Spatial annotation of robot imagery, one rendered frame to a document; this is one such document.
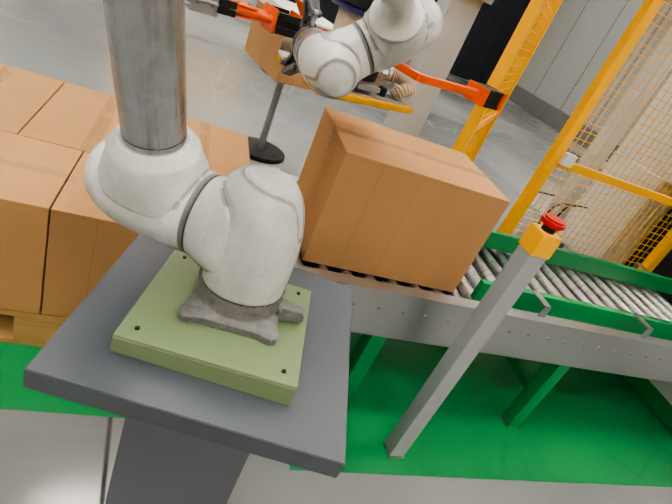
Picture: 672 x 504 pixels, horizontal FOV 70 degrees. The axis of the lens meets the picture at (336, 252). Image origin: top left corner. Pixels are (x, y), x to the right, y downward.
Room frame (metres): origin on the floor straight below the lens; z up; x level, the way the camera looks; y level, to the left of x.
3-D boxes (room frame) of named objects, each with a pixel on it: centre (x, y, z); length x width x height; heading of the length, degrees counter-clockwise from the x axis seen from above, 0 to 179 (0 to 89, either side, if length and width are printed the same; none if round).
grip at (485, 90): (1.52, -0.21, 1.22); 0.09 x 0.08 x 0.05; 41
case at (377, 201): (1.66, -0.11, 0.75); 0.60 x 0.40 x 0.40; 113
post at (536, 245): (1.29, -0.50, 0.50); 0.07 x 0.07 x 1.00; 24
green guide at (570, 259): (2.38, -1.06, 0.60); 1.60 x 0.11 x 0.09; 114
